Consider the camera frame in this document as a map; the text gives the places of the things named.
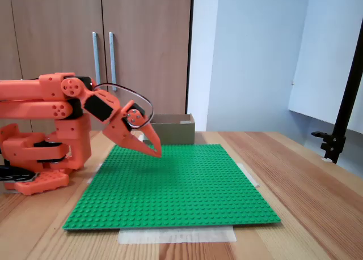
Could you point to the brown cardboard box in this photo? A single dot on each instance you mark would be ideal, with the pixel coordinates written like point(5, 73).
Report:
point(175, 134)

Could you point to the green lego baseplate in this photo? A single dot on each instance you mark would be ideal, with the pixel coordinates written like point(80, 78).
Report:
point(175, 192)

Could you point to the long masking tape strip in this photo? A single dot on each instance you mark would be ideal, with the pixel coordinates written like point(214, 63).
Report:
point(175, 235)

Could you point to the white panel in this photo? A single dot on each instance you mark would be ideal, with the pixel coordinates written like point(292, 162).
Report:
point(326, 59)

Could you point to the thin masking tape strip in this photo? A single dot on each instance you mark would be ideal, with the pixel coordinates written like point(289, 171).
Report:
point(95, 172)

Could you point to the black camera stand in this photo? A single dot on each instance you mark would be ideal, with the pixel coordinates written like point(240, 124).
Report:
point(344, 110)

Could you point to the brown wooden cupboard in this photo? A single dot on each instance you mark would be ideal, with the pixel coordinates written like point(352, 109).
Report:
point(56, 30)

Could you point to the short masking tape strip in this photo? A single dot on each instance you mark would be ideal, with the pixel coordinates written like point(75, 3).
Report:
point(249, 176)

